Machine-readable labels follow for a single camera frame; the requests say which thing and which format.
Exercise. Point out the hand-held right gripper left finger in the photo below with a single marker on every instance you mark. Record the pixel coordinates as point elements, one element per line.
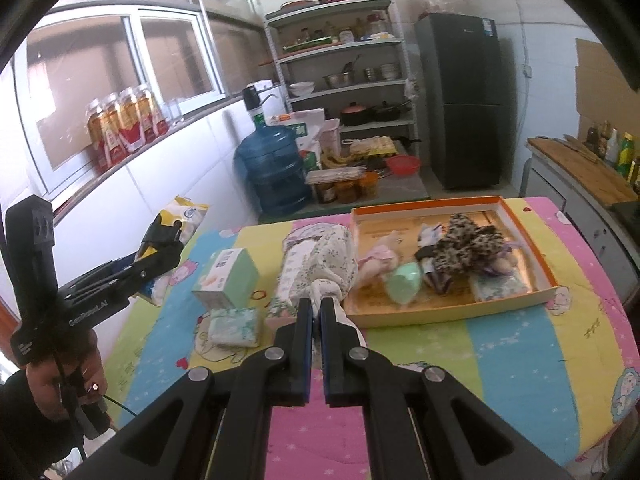
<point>308,350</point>

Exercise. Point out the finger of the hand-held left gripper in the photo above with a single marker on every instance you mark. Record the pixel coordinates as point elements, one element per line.
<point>150,265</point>
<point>162,234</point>

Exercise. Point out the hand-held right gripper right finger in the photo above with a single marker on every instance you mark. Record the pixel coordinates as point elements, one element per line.
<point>325,350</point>

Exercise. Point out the yellow white plastic packet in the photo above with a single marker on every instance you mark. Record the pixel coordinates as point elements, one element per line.
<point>189,215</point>

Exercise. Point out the floral cloth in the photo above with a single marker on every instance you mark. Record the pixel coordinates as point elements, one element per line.
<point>325,260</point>

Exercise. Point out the pink plush toy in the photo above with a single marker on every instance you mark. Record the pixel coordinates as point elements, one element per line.
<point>380,262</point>

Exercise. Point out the mint green sponge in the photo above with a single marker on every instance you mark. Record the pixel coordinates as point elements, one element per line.
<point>405,282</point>

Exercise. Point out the orange cardboard box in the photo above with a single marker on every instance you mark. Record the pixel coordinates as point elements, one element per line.
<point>450,306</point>

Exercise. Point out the leopard print cloth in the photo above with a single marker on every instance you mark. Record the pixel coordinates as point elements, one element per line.
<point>465,245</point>

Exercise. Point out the white green tissue pack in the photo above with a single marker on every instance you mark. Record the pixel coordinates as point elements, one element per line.
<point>500,289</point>
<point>235,327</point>

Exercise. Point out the purple cloth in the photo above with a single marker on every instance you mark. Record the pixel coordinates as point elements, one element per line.
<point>502,262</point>

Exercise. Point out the person's left forearm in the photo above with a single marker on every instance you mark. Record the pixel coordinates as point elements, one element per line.
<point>35,435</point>

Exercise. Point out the person's left hand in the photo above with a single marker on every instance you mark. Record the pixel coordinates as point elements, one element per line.
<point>75,375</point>

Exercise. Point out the green tissue box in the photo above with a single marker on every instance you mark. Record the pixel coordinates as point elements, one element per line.
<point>235,276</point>

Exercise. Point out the row of orange bottles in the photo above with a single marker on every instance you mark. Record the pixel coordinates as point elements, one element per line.
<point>125,130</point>

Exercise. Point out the blue water jug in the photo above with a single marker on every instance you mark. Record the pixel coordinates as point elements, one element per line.
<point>272,170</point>

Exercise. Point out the pack of orange jars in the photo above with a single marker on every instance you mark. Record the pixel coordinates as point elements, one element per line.
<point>335,180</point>

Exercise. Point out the white green flour bag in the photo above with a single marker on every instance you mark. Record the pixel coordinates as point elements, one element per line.
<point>300,130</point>

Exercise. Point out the printed blanket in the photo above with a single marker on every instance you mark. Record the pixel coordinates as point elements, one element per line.
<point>500,360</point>

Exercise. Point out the pink white bag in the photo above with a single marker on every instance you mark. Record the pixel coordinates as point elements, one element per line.
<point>331,135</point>

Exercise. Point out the white bowl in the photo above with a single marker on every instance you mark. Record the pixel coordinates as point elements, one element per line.
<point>301,89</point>

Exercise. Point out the red plastic basket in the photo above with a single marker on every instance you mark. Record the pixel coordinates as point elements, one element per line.
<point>402,165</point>

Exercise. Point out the egg carton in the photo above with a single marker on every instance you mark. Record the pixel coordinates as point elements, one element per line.
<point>372,146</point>

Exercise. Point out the sliding window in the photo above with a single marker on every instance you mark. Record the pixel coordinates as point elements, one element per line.
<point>130,10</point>

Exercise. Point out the black pot red lid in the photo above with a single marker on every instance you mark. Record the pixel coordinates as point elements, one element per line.
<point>356,114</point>

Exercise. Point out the steel pot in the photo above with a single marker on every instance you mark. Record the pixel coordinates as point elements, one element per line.
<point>339,81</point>

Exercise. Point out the black frying pan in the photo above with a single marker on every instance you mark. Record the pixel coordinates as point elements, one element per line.
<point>390,111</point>

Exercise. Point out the grey metal shelf rack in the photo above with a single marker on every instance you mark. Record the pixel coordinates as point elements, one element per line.
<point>345,52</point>

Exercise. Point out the black refrigerator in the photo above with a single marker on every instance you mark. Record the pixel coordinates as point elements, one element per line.
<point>465,110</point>

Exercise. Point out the grey kitchen counter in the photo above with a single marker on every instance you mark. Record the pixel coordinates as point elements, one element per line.
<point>555,185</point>

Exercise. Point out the wooden cutting board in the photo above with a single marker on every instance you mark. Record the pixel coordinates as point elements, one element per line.
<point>575,165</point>

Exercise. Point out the dark sauce bottle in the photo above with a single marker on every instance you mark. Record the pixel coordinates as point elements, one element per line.
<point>592,140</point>

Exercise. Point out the brown sauce bottle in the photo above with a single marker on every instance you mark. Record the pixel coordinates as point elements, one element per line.
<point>604,137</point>

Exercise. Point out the white plastic bottle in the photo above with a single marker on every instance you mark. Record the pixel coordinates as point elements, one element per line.
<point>613,147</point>

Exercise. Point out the glass jar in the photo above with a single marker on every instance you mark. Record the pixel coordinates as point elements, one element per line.
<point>435,2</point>

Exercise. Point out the yellow oil bottle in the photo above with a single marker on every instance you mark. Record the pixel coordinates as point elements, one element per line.
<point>636,172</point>

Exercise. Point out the green yellow bottle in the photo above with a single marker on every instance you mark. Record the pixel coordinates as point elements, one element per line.
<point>626,155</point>

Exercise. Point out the cardboard sheet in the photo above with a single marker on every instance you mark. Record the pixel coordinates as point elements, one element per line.
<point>600,85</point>

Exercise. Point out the wall socket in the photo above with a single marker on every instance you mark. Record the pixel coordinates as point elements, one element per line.
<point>525,71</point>

